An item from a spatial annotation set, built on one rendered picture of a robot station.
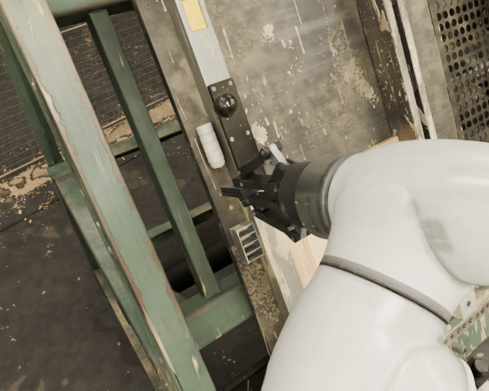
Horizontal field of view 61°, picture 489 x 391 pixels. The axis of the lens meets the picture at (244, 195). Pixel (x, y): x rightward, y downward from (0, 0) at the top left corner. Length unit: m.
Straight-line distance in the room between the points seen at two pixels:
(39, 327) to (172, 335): 1.61
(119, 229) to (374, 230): 0.46
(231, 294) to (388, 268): 0.60
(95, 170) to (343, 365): 0.49
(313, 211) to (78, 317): 1.96
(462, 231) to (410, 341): 0.08
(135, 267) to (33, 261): 1.91
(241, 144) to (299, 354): 0.50
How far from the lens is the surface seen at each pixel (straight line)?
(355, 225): 0.32
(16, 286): 2.51
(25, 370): 2.24
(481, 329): 1.31
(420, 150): 0.33
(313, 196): 0.39
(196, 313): 0.85
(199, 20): 0.76
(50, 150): 1.68
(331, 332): 0.29
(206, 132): 0.74
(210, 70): 0.75
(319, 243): 0.89
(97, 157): 0.67
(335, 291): 0.30
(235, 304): 0.87
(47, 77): 0.67
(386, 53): 0.99
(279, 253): 0.81
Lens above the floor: 1.86
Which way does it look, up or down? 45 degrees down
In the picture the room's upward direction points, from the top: straight up
